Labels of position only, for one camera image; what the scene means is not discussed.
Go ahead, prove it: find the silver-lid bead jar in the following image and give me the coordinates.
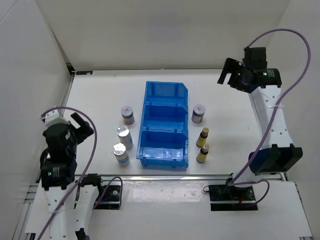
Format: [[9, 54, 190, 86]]
[[116, 125, 134, 150], [112, 143, 130, 166]]

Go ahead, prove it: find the yellow dark bottle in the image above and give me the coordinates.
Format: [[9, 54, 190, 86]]
[[196, 127, 209, 148], [196, 144, 210, 163]]

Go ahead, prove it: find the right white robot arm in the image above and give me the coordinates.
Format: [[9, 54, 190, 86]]
[[217, 58, 303, 200]]

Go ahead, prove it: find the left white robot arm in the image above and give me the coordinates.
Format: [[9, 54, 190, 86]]
[[40, 110, 105, 240]]

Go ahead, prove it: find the blue three-compartment plastic bin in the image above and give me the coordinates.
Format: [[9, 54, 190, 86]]
[[136, 81, 189, 169]]

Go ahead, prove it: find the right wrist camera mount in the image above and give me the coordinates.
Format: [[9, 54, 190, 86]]
[[242, 47, 268, 70]]

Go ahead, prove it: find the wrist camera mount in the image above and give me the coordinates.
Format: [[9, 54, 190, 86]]
[[242, 47, 268, 70], [40, 110, 69, 128]]

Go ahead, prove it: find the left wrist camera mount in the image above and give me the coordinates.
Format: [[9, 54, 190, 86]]
[[40, 110, 69, 128]]

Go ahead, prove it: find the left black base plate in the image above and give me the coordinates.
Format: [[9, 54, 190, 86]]
[[93, 179, 123, 210]]

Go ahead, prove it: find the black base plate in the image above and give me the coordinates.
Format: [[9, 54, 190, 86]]
[[93, 179, 123, 210], [202, 184, 258, 212]]

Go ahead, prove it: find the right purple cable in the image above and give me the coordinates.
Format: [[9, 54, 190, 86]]
[[226, 28, 312, 207]]

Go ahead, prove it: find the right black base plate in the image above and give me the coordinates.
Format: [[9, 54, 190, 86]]
[[202, 184, 258, 212]]

